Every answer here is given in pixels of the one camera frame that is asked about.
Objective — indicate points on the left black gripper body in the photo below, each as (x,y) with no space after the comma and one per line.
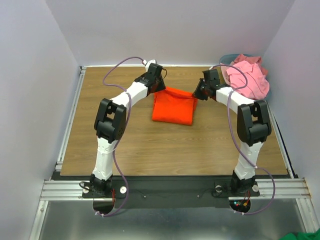
(160,85)

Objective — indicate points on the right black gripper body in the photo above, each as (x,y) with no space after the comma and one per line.
(198,91)

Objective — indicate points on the orange t shirt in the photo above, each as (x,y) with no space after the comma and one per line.
(174,106)

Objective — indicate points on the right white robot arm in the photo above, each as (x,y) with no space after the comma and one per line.
(252,126)

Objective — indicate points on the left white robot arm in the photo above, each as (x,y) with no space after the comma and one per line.
(112,119)

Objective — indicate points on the teal laundry basket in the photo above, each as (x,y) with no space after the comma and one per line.
(228,61)

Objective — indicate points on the dusty pink t shirt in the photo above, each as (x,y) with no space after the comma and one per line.
(252,60)

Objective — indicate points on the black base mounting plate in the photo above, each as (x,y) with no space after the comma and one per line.
(168,192)

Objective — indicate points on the green cloth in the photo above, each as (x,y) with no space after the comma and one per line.
(302,236)

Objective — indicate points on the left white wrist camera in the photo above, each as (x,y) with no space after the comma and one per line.
(147,62)

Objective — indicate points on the right aluminium side rail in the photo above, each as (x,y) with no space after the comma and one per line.
(281,143)

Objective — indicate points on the aluminium frame rail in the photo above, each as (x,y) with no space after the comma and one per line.
(69,190)

